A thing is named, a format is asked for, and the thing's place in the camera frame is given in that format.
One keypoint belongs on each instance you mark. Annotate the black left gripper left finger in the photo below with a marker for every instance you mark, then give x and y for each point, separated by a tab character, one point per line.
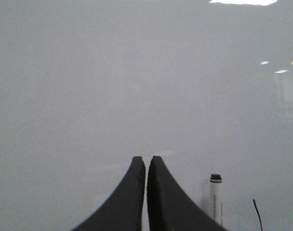
122	211

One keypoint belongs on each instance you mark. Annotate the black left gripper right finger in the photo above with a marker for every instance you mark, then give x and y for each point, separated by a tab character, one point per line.
169	207

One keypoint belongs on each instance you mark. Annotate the white whiteboard marker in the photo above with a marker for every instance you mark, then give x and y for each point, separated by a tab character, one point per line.
215	200

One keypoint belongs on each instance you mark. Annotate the whiteboard with aluminium frame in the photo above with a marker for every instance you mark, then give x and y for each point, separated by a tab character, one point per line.
85	85

